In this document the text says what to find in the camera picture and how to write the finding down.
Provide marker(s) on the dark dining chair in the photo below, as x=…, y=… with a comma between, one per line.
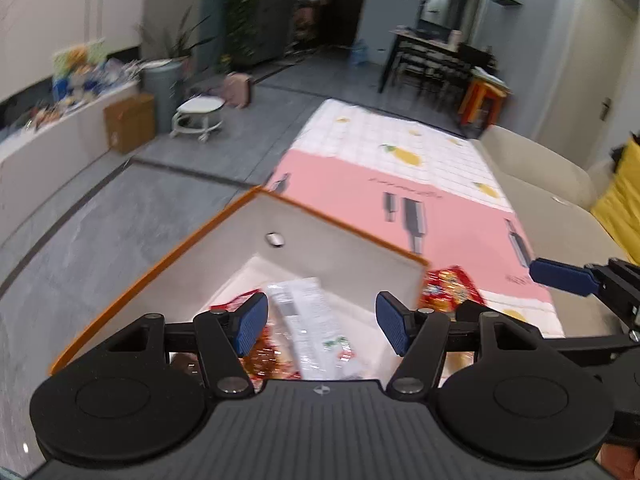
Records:
x=465, y=75
x=422, y=67

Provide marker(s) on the beige sofa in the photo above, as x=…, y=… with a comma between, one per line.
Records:
x=550, y=185

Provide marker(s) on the teddy bear picture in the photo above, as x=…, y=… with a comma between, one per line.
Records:
x=77, y=67

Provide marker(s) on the dark grey dresser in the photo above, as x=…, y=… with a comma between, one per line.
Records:
x=275, y=25

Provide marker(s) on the white packet green label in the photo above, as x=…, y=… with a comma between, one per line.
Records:
x=310, y=330

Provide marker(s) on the grey trash bin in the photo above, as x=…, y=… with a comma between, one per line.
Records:
x=162, y=95

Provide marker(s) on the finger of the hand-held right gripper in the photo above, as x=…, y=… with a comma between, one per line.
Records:
x=560, y=275
x=590, y=345

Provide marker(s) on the blue water bottle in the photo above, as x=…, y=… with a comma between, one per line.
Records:
x=360, y=52

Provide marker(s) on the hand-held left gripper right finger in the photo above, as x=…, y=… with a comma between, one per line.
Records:
x=392, y=322

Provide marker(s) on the orange storage box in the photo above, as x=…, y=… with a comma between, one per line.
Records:
x=320, y=240

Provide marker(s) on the white rolling stool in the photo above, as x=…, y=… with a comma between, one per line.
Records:
x=197, y=110

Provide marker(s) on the orange stool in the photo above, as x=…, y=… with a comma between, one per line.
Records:
x=482, y=95

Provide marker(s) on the white television cabinet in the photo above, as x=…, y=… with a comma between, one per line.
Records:
x=50, y=135

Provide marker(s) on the pink heater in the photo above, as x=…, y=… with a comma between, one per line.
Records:
x=237, y=90

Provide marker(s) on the cardboard box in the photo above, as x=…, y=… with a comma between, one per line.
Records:
x=130, y=122

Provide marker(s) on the trailing green plant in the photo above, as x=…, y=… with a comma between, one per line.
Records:
x=245, y=0

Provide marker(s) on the pink white printed mat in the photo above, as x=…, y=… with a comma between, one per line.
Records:
x=350, y=185

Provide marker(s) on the white door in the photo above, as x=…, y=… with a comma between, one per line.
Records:
x=585, y=60

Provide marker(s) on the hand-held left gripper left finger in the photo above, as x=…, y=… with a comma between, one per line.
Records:
x=250, y=327

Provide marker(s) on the dark dining table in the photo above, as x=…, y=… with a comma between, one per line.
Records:
x=425, y=40

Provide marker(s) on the red white brown strips packet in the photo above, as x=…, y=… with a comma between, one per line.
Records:
x=272, y=360

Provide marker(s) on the black wall shelf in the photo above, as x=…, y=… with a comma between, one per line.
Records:
x=506, y=1

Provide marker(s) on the long-leaf potted plant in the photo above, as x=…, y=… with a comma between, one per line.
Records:
x=175, y=40

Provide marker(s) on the yellow pillow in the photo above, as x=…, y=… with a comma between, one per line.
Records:
x=622, y=200

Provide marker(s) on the red snack packet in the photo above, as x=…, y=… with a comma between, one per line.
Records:
x=447, y=285

